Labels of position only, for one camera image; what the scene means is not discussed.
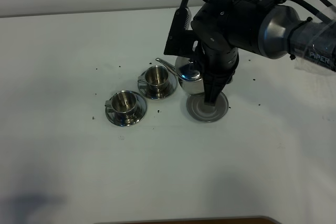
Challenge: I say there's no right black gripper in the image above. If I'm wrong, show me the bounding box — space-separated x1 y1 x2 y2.
195 41 239 106

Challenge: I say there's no stainless steel teapot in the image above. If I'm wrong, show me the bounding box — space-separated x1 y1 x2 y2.
155 56 204 95

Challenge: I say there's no right black silver robot arm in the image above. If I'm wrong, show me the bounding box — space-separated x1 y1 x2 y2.
191 0 335 105

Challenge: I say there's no steel teapot saucer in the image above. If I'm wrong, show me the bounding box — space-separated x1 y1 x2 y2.
186 93 229 123

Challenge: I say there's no far stainless steel teacup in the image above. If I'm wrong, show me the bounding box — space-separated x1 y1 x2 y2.
138 66 169 91

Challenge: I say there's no stainless steel teacup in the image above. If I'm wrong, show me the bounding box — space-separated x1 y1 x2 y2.
138 66 169 91
105 90 138 115

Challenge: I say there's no near stainless steel teacup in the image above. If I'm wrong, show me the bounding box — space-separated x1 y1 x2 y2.
105 90 138 115

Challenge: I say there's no far steel cup saucer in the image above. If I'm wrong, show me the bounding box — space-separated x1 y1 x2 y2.
138 72 177 100

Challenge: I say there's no steel cup saucer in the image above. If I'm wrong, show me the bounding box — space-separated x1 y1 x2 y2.
138 72 177 100
105 91 148 127

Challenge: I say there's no near steel cup saucer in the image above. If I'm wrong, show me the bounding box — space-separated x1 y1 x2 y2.
105 91 148 127

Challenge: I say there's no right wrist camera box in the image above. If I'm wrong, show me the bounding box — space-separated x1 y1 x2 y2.
163 7 198 58

